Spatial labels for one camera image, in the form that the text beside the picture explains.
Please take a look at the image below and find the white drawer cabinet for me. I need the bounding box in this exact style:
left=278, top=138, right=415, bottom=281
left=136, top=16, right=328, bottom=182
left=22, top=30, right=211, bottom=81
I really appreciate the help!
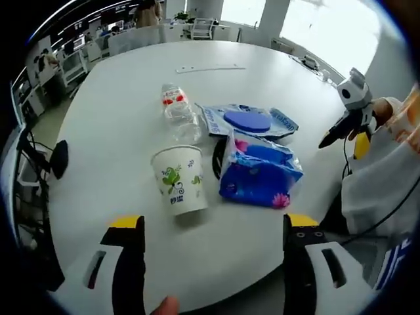
left=61, top=51, right=90, bottom=87

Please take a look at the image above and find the person's white clothing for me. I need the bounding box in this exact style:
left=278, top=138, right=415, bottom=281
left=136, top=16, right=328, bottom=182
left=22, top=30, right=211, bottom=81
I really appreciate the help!
left=340, top=131, right=420, bottom=291

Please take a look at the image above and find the blue tissue pack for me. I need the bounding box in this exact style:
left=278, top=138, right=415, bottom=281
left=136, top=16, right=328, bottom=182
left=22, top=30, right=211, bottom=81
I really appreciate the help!
left=219, top=129, right=305, bottom=209

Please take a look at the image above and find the clear plastic water bottle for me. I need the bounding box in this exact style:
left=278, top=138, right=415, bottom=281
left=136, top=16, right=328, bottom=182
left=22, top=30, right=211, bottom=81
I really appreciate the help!
left=160, top=83, right=203, bottom=146

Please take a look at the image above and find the white flat strip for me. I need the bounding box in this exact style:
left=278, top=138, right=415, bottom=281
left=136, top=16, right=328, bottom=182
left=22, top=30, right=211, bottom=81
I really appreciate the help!
left=175, top=64, right=247, bottom=75

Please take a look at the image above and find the green potted plant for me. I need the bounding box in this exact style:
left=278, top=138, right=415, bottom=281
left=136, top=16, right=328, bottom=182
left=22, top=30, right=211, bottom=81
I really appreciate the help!
left=173, top=10, right=195, bottom=24

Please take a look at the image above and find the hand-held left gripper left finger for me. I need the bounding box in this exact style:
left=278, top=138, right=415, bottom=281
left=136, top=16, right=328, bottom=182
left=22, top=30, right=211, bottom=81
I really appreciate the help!
left=64, top=215, right=146, bottom=315

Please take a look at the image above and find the white mesh chair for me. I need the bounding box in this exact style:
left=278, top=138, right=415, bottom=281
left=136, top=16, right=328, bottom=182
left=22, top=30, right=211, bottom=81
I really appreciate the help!
left=191, top=18, right=218, bottom=41

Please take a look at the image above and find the person's right hand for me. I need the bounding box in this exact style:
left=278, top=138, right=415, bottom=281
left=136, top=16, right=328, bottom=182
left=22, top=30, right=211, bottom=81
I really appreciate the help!
left=348, top=96, right=400, bottom=141

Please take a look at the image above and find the person's left hand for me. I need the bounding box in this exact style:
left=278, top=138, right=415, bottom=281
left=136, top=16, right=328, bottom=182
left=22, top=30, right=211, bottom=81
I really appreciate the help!
left=153, top=295, right=180, bottom=315

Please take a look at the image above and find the black metal stand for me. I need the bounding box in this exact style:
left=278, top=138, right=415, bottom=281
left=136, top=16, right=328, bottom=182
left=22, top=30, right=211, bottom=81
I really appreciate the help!
left=12, top=126, right=66, bottom=293

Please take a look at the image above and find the white floral paper cup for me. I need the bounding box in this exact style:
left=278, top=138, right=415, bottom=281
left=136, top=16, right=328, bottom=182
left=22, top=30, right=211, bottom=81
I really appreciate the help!
left=150, top=144, right=210, bottom=217

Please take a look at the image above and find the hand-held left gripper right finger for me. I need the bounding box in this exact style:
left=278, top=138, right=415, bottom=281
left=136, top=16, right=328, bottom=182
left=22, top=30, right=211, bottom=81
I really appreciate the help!
left=282, top=212, right=373, bottom=315

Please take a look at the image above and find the wet wipes packet blue lid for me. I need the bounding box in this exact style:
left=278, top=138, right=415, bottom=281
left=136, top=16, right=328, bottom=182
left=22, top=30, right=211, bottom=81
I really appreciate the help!
left=195, top=102, right=300, bottom=137

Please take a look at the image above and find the black cable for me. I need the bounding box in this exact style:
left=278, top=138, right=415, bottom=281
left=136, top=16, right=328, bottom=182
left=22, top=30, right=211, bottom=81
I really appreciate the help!
left=340, top=134, right=420, bottom=245

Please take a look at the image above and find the white table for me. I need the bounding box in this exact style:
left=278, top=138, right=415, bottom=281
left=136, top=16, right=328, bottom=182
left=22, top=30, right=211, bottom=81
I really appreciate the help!
left=49, top=39, right=359, bottom=315

